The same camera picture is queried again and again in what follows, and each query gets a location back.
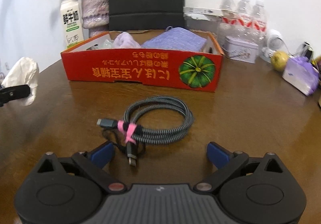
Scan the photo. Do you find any small white fan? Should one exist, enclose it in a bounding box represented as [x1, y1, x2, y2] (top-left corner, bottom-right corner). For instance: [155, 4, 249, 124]
[262, 29, 287, 57]

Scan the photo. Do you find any lavender fuzzy towel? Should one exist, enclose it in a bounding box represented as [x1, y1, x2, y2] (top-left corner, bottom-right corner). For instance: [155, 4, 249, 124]
[113, 32, 141, 49]

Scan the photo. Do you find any red cardboard box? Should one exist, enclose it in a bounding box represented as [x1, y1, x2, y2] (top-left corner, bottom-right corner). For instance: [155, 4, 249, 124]
[61, 29, 223, 93]

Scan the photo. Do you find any flat white carton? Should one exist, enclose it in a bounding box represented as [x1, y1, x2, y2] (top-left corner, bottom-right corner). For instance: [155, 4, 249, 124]
[183, 6, 226, 17]

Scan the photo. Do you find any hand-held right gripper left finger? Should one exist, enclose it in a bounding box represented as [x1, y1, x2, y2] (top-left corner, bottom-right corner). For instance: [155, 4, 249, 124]
[36, 142, 127, 193]

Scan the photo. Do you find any purple fuzzy vase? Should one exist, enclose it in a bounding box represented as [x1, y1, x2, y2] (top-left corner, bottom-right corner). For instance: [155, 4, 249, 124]
[80, 0, 110, 39]

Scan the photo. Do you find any white green milk carton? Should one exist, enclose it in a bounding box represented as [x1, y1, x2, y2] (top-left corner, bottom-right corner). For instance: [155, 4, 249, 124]
[60, 0, 84, 50]

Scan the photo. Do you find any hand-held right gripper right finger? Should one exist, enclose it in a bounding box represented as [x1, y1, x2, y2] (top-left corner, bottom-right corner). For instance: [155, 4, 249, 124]
[196, 142, 285, 193]

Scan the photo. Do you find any yellow-green apple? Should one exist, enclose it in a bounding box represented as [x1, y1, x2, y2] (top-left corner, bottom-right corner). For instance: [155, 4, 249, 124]
[271, 51, 290, 71]

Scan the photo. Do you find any grey braided cable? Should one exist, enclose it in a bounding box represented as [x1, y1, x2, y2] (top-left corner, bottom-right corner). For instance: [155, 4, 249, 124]
[97, 97, 194, 167]

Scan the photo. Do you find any purple tissue pack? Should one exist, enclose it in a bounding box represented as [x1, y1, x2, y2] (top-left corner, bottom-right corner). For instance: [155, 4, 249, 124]
[282, 56, 319, 96]

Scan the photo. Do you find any purple knitted cloth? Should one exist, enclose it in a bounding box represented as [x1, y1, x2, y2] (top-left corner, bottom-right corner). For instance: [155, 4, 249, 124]
[141, 27, 206, 52]

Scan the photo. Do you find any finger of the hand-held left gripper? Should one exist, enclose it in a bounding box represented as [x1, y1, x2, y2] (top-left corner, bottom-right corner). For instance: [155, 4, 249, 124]
[0, 84, 31, 107]

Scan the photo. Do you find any clear water bottle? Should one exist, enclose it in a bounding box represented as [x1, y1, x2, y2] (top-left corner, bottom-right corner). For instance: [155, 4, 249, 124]
[236, 0, 252, 39]
[251, 0, 268, 40]
[219, 0, 237, 39]

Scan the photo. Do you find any black charger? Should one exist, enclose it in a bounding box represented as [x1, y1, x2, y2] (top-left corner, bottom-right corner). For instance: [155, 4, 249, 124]
[300, 41, 314, 62]

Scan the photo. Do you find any grey tin box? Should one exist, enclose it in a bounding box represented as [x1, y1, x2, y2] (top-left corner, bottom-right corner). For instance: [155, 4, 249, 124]
[223, 36, 259, 64]

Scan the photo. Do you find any white tissue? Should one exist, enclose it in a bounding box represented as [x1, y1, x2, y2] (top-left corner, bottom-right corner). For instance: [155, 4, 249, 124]
[1, 57, 40, 106]

